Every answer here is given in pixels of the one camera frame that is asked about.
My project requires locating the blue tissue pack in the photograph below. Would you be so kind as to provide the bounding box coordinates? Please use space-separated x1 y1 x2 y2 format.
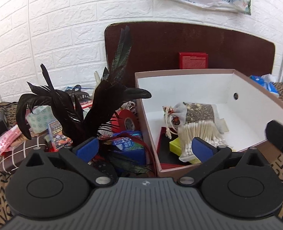
249 74 279 98

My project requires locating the blue box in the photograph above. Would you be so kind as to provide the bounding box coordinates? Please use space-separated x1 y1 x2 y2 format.
112 133 146 166

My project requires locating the large pink storage box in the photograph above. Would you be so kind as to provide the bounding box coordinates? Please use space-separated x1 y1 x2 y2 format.
135 69 283 178

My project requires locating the black red feather duster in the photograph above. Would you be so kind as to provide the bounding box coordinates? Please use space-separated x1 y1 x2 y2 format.
15 25 157 176

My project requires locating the yellow green box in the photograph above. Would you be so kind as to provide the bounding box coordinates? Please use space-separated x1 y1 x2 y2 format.
169 138 201 165

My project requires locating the red tape roll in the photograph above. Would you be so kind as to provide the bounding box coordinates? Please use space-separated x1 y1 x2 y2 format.
111 109 140 133

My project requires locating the herb sachet bag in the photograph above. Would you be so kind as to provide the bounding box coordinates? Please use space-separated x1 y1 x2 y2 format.
163 102 228 139

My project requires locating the green patterned paper cup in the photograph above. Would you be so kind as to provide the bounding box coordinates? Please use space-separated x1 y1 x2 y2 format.
26 105 56 133

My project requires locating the small red box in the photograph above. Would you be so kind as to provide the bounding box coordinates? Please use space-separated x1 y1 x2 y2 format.
179 52 208 69

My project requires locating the clear plastic funnel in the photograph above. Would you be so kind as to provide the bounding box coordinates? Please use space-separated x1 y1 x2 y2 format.
92 71 103 99

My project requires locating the brown striped case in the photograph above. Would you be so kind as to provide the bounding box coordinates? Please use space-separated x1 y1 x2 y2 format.
0 136 48 174

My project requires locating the colourful card box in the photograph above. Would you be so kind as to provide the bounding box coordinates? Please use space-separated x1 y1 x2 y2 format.
48 120 72 152

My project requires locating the black hair claw clip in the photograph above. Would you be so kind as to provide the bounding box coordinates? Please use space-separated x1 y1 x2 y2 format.
65 85 92 103

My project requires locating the pink packet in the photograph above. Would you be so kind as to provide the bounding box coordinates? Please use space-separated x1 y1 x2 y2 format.
0 125 22 155

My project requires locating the red shallow tray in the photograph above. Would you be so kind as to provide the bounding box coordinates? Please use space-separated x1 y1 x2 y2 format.
157 127 191 170

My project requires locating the dark red wooden board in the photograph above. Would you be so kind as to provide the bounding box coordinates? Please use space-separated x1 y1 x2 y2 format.
104 21 275 87

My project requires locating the cotton swabs bag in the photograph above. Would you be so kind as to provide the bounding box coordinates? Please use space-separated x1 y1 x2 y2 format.
177 121 227 162

